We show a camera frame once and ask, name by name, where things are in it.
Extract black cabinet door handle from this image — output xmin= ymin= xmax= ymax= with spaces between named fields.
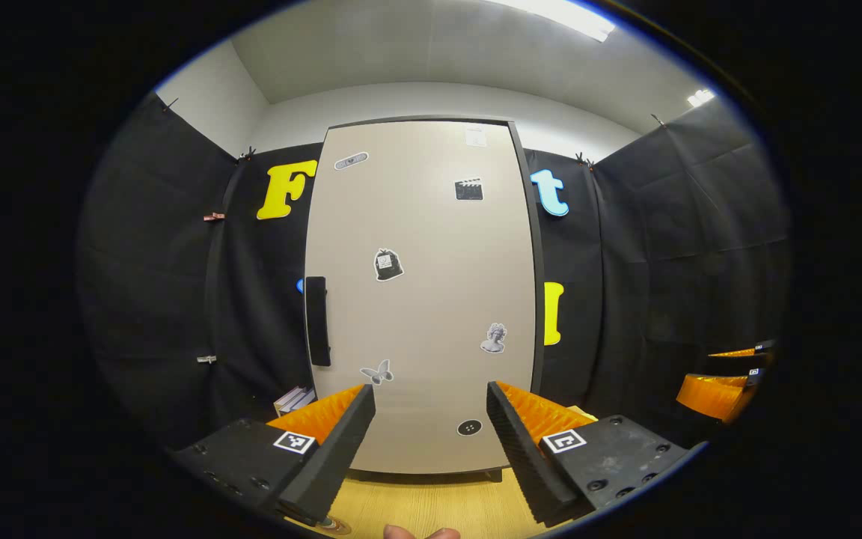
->
xmin=305 ymin=276 xmax=332 ymax=368

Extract dark grey cabinet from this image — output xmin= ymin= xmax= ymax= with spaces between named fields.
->
xmin=302 ymin=115 xmax=546 ymax=484

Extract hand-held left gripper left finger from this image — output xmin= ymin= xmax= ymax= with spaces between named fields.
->
xmin=169 ymin=384 xmax=377 ymax=527

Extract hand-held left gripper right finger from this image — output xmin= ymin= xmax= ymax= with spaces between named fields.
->
xmin=486 ymin=380 xmax=692 ymax=528

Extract long ceiling light panel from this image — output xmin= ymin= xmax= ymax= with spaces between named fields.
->
xmin=483 ymin=0 xmax=617 ymax=43

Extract black backdrop cloth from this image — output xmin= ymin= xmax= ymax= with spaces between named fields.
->
xmin=78 ymin=91 xmax=791 ymax=450

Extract beige cabinet door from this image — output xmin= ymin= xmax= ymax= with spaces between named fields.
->
xmin=304 ymin=120 xmax=537 ymax=475

